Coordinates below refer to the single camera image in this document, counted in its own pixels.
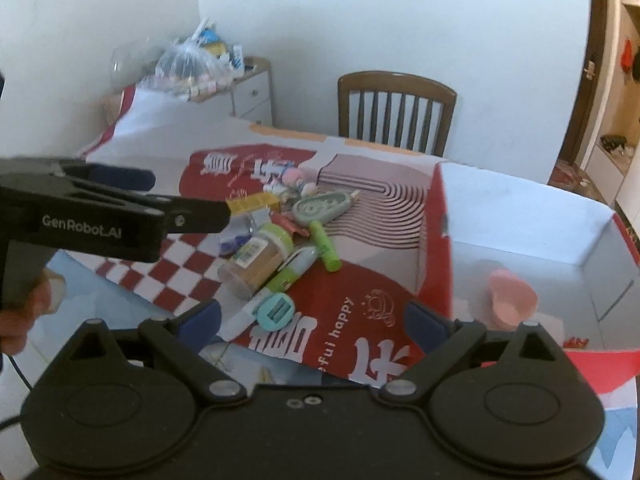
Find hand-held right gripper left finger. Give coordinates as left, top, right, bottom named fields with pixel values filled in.
left=59, top=299, right=248, bottom=405

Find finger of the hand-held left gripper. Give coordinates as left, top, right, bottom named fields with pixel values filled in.
left=60, top=159, right=157, bottom=194
left=145, top=193, right=232, bottom=235

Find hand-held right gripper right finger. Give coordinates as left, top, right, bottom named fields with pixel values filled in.
left=381, top=300, right=568, bottom=403

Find small yellow box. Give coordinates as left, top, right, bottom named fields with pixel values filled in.
left=226, top=191, right=281, bottom=216

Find teal round pencil sharpener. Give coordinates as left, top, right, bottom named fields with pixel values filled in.
left=255, top=293, right=296, bottom=332

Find red cardboard box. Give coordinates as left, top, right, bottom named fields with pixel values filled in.
left=414, top=161, right=640, bottom=397

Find pink plastic cup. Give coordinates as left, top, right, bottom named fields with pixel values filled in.
left=487, top=269, right=540, bottom=331

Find white green pen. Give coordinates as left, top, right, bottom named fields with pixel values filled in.
left=217, top=244, right=319, bottom=344

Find pink haired doll figure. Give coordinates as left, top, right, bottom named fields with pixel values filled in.
left=283, top=167, right=321, bottom=196

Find green highlighter marker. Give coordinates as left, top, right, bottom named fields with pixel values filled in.
left=308, top=219, right=342, bottom=272

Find grey green correction tape dispenser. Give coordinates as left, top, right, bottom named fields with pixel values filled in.
left=292, top=188, right=362, bottom=225

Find person's left hand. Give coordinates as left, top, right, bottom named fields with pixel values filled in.
left=0, top=269, right=68, bottom=357

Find blue white small packet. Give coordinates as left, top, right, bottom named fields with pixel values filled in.
left=219, top=232, right=254, bottom=256

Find red white printed table cover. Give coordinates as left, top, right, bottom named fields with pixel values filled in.
left=75, top=84, right=640, bottom=391

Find light blue printed mat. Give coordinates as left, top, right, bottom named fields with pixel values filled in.
left=27, top=249, right=640, bottom=480

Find pink red small packet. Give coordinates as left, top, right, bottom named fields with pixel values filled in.
left=270, top=210, right=312, bottom=237

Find clear plastic container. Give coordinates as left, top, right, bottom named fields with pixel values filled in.
left=109, top=39, right=162, bottom=94

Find clear plastic bag of goods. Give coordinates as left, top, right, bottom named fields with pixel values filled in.
left=139, top=19, right=246, bottom=104

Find white drawer cabinet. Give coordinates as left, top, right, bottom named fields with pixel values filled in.
left=199, top=55, right=274, bottom=126

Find white low cabinet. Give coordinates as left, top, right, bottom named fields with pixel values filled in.
left=581, top=131, right=640, bottom=207

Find brown wooden chair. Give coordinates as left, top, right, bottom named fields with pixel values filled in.
left=337, top=70, right=458, bottom=157

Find brown wooden door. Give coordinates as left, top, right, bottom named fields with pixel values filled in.
left=549, top=0, right=622, bottom=187

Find red hanging ornament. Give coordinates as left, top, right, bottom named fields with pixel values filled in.
left=620, top=39, right=640, bottom=82

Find black cable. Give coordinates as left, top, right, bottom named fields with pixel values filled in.
left=0, top=352, right=34, bottom=429

